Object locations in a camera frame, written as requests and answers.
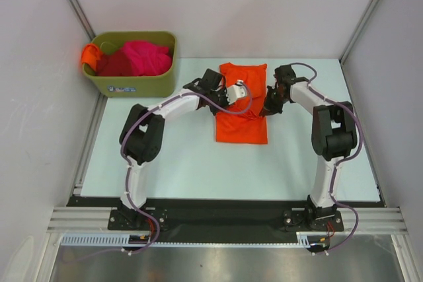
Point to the dark red t shirt in bin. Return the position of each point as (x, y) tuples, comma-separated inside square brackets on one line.
[(115, 65)]

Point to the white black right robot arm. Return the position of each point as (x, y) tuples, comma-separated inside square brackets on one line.
[(336, 134)]

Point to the orange t shirt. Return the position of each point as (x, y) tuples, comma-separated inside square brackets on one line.
[(250, 127), (91, 55)]

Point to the aluminium front rail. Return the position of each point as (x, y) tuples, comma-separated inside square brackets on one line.
[(98, 219)]

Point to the orange t shirt on bin edge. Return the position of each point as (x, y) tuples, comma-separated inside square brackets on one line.
[(91, 55)]

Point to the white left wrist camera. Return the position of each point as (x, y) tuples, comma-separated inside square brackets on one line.
[(236, 92)]

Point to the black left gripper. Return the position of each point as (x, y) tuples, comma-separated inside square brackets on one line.
[(225, 104)]

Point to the pink t shirt in bin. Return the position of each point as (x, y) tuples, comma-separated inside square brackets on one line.
[(143, 58)]

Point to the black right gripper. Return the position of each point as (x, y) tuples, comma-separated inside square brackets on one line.
[(270, 108)]

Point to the olive green plastic bin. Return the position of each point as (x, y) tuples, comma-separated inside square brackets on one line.
[(122, 87)]

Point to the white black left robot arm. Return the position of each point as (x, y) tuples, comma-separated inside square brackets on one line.
[(142, 134)]

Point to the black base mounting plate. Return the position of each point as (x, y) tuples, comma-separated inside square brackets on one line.
[(209, 221)]

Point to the white slotted cable duct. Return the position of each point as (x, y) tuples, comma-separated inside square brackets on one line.
[(133, 241)]

